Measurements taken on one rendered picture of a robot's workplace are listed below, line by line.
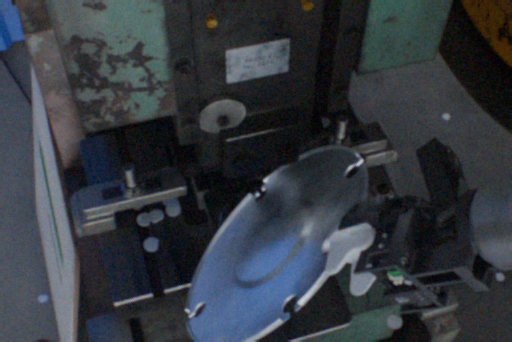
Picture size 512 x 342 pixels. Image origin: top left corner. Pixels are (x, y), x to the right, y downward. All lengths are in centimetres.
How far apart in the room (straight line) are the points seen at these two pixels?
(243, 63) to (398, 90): 146
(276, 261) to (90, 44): 32
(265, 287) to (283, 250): 5
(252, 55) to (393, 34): 15
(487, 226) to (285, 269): 30
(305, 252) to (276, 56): 22
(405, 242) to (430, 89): 165
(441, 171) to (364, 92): 155
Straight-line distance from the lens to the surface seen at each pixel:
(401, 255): 63
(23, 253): 196
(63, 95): 125
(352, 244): 71
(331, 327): 95
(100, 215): 110
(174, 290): 106
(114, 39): 68
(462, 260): 60
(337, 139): 112
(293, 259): 81
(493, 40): 100
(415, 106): 221
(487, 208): 59
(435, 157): 70
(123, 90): 73
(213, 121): 85
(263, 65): 81
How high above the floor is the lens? 166
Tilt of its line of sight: 56 degrees down
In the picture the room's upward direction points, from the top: 8 degrees clockwise
